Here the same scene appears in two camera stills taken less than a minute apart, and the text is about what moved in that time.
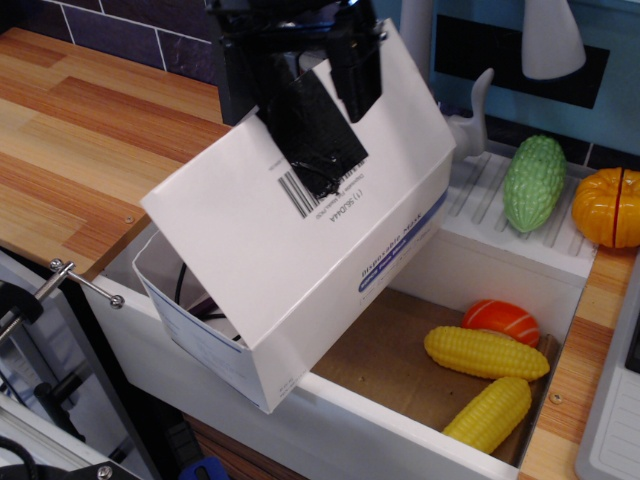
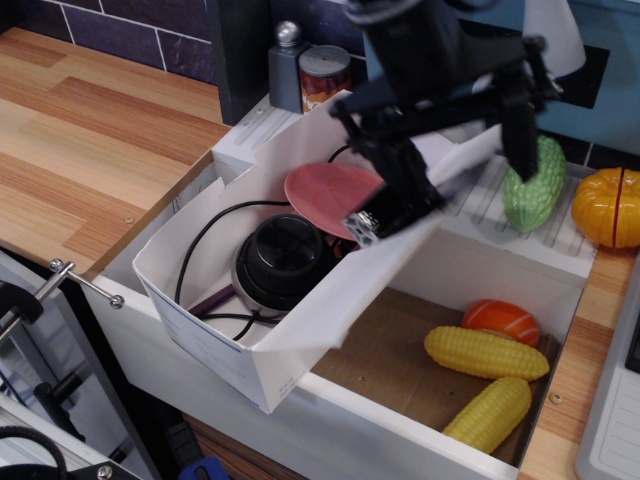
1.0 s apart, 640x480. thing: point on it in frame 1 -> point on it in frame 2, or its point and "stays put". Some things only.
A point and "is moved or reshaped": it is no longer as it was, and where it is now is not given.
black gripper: x=289 y=26 -> x=433 y=70
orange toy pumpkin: x=606 y=205 stays put
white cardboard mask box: x=265 y=251 is moved or reshaped
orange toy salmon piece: x=502 y=316 stays put
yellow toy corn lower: x=489 y=420 stays put
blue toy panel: x=599 y=104 stays put
